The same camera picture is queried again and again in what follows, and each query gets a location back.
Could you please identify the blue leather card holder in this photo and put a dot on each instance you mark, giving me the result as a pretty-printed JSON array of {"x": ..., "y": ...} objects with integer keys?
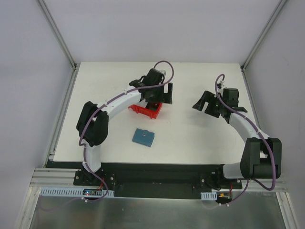
[{"x": 143, "y": 137}]

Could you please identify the left aluminium frame post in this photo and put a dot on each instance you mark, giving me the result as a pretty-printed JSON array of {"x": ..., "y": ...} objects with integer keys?
[{"x": 56, "y": 32}]

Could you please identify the red plastic bin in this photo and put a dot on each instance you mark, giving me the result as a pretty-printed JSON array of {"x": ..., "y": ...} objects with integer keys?
[{"x": 151, "y": 109}]

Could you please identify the right white cable duct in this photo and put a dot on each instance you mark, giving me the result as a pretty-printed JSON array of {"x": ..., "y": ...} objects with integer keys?
[{"x": 209, "y": 196}]

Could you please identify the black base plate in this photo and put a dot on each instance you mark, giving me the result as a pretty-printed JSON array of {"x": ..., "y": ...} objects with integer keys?
[{"x": 157, "y": 180}]

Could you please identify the left white cable duct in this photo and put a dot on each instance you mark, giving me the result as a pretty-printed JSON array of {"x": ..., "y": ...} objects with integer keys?
[{"x": 75, "y": 192}]

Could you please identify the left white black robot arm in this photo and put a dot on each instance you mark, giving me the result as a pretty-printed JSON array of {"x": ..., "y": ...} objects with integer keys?
[{"x": 94, "y": 119}]

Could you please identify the aluminium frame post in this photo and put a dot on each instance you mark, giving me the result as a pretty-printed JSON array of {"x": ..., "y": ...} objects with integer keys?
[
  {"x": 56, "y": 32},
  {"x": 263, "y": 34}
]

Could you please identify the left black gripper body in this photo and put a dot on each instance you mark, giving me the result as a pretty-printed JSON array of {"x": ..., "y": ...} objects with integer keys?
[{"x": 162, "y": 96}]

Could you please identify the right aluminium frame post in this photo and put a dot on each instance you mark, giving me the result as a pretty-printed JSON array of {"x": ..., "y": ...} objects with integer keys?
[{"x": 263, "y": 34}]

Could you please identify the white cable duct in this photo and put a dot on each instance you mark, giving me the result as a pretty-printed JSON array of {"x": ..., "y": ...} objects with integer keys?
[
  {"x": 209, "y": 196},
  {"x": 75, "y": 192}
]

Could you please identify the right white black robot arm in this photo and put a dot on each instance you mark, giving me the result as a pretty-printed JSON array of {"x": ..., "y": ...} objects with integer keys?
[{"x": 261, "y": 157}]

